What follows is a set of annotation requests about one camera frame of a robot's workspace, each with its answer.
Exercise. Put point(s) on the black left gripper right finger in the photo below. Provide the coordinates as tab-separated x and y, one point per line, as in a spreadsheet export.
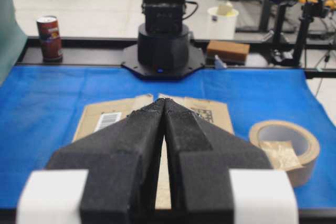
217	177

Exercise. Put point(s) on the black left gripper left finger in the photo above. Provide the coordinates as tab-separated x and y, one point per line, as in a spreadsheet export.
106	177

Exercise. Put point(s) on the brown cardboard box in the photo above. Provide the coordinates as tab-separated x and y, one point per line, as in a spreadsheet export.
96	116

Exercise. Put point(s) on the beige masking tape roll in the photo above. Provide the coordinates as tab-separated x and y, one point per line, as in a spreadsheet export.
288	146

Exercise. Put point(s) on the blue table cloth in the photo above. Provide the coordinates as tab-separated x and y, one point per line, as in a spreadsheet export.
41	107

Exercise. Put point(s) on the brown sponge block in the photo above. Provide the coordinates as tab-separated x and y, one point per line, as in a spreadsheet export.
228	51

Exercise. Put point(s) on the white plastic bucket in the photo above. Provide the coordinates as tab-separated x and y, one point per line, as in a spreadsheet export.
221	21

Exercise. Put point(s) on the red drink can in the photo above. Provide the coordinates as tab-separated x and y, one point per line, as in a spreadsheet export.
49	38

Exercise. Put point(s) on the black tripod stand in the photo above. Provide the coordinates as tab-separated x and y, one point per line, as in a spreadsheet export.
310	10

